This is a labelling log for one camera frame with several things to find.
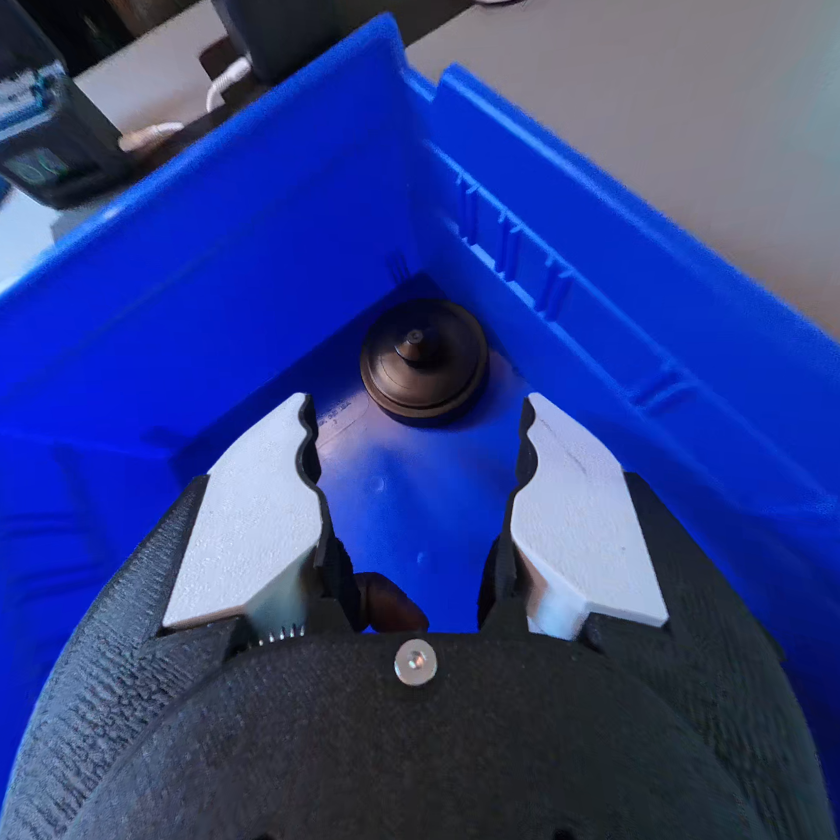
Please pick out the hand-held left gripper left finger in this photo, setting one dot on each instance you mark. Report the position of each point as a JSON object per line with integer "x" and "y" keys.
{"x": 249, "y": 525}

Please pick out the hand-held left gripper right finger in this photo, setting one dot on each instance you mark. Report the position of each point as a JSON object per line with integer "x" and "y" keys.
{"x": 577, "y": 525}

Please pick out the black bottle lid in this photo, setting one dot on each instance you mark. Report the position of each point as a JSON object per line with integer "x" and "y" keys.
{"x": 449, "y": 387}

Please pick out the blue plastic bin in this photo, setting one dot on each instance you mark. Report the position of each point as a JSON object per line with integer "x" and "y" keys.
{"x": 197, "y": 295}

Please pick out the person's left hand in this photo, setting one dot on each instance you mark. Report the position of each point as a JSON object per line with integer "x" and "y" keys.
{"x": 390, "y": 604}

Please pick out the grey battery charger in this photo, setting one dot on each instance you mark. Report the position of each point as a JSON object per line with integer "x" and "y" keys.
{"x": 52, "y": 131}

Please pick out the dark grey box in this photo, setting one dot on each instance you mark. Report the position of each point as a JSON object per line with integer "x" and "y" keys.
{"x": 282, "y": 33}

